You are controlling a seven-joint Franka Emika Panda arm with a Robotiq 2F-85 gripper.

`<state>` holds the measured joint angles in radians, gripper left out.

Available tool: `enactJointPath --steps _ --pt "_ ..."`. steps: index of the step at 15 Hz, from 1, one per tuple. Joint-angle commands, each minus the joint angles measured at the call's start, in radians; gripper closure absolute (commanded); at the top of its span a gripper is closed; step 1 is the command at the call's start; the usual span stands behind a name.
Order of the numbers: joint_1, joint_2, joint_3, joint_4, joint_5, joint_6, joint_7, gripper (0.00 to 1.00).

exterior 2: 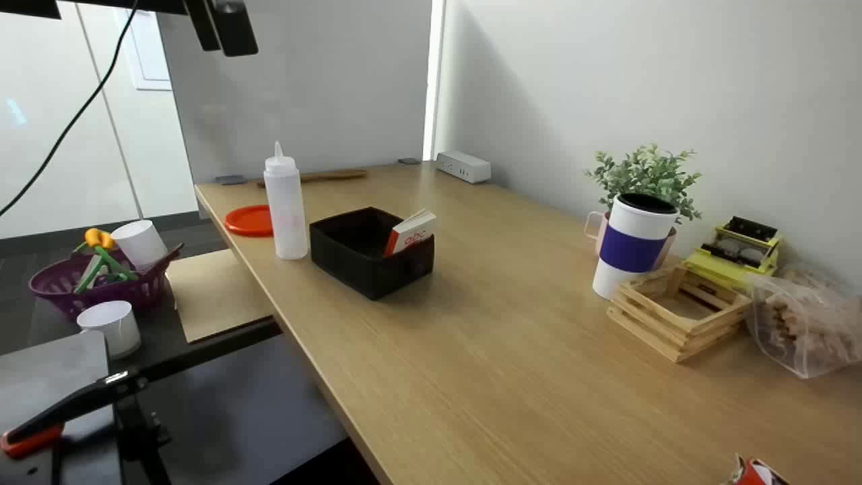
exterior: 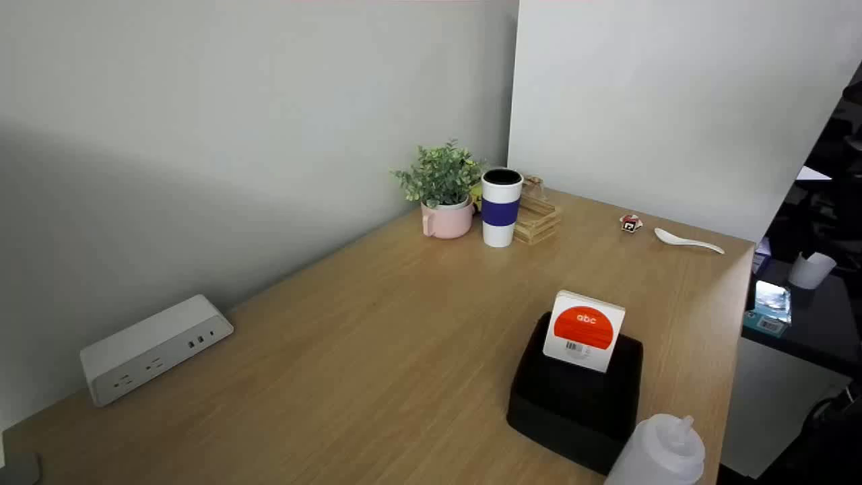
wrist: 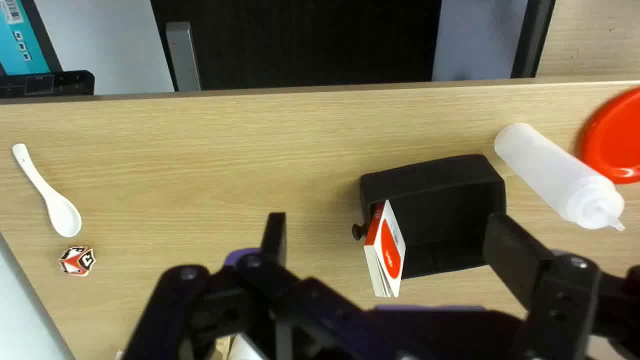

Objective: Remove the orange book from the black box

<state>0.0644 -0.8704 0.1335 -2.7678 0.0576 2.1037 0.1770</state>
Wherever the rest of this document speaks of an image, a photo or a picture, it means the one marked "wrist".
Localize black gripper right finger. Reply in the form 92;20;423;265
482;212;554;308

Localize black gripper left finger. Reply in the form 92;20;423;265
259;212;286;265

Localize orange and white book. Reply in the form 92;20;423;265
364;203;405;298

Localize black box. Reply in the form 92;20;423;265
360;155;506;278

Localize white squeeze bottle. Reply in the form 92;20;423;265
494;123;624;232

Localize orange plate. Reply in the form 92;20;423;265
576;89;640;185

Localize white ceramic spoon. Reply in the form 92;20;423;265
12;145;81;239

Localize dark monitor with blue screen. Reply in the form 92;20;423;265
0;0;93;98

